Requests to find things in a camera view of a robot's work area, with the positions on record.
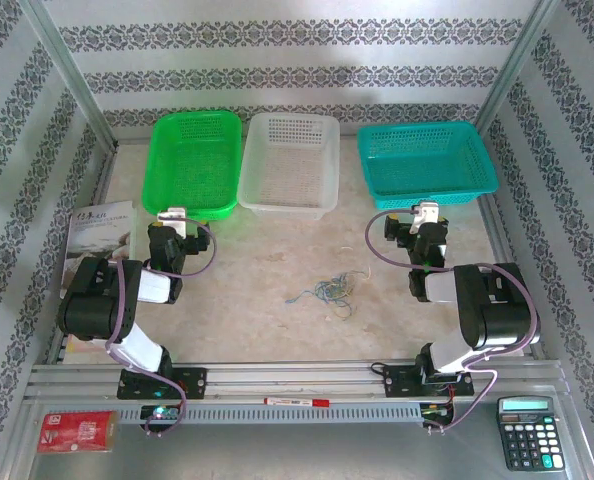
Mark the thin cream cable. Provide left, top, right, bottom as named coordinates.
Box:
left=337, top=246, right=373, bottom=282

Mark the thin blue cable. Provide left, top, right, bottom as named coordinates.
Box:
left=285, top=272, right=361, bottom=321

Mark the thin tan cable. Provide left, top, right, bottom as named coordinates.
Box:
left=325, top=273, right=361, bottom=321

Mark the book with landscape cover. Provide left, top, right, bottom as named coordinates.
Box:
left=60, top=200, right=138, bottom=296

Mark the teal plastic basket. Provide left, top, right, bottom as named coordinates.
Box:
left=355, top=120, right=500, bottom=210

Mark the green plastic basket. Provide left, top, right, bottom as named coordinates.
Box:
left=140, top=109, right=244, bottom=223

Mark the white plastic basket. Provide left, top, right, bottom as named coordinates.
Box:
left=235, top=111, right=342, bottom=223

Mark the small circuit board with lights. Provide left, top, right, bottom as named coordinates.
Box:
left=141, top=405, right=181, bottom=425

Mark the red and white marker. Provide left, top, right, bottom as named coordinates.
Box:
left=263, top=396, right=330, bottom=407

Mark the red packet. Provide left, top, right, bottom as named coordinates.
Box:
left=36, top=410, right=118, bottom=455

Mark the black calculator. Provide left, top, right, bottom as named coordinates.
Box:
left=496, top=395, right=564, bottom=472

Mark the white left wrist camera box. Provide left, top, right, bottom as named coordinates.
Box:
left=155, top=206, right=187, bottom=236

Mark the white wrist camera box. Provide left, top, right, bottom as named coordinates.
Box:
left=410, top=200, right=441, bottom=235
left=155, top=206, right=187, bottom=236

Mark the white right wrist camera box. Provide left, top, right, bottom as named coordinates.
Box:
left=410, top=200, right=441, bottom=235

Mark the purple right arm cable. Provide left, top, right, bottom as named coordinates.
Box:
left=365, top=208, right=542, bottom=436

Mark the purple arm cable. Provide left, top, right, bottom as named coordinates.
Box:
left=105, top=215, right=218, bottom=439
left=365, top=208, right=542, bottom=436

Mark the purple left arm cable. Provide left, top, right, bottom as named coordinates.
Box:
left=105, top=215, right=218, bottom=439

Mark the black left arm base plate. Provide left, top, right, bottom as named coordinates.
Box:
left=116, top=367, right=208, bottom=401

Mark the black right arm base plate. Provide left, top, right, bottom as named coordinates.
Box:
left=384, top=364, right=476, bottom=399

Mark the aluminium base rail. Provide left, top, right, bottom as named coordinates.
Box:
left=24, top=358, right=564, bottom=404

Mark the small circuit board with wires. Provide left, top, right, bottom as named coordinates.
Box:
left=421, top=403, right=453, bottom=426

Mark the aluminium frame post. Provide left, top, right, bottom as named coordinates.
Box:
left=476, top=0, right=563, bottom=132
left=24, top=0, right=120, bottom=149

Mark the grey slotted cable duct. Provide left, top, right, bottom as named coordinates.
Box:
left=116, top=403, right=426, bottom=425

